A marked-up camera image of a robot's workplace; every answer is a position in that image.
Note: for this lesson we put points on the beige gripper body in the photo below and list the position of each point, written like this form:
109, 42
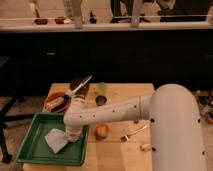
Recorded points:
73, 133

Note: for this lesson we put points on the grey-blue towel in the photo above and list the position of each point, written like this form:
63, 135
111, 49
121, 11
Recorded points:
56, 140

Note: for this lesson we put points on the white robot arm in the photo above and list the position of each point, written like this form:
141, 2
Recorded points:
175, 127

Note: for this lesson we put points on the green plastic tray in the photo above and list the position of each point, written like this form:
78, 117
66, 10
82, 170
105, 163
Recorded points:
34, 148

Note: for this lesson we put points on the red apple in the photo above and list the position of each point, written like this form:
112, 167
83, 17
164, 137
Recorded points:
102, 131

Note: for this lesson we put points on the orange bowl with hotdog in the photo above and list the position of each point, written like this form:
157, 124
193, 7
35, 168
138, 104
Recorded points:
55, 102

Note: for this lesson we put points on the white bowl with dark food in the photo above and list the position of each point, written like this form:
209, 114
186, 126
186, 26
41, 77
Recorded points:
78, 96

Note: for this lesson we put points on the metal cup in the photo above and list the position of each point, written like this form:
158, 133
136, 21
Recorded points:
101, 100

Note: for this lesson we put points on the dark brown plate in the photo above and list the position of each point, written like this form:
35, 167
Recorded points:
77, 87

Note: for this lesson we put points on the green plastic cup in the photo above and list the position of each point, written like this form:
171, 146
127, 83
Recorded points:
101, 89

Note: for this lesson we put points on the silver fork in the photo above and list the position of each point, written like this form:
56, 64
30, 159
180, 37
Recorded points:
129, 135

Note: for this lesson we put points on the yellow banana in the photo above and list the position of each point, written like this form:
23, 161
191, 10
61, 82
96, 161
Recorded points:
145, 147

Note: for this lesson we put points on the brown bowl on counter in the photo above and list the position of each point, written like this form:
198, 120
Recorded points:
60, 20

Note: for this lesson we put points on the dark red bowl on counter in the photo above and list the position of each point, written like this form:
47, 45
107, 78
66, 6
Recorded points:
41, 21

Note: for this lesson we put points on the clutter on floor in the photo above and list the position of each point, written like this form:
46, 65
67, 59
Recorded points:
205, 102

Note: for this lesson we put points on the white-handled brush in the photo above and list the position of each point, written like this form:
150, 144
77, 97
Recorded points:
85, 80

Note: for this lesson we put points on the black chair frame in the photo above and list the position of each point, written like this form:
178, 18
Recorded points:
4, 117

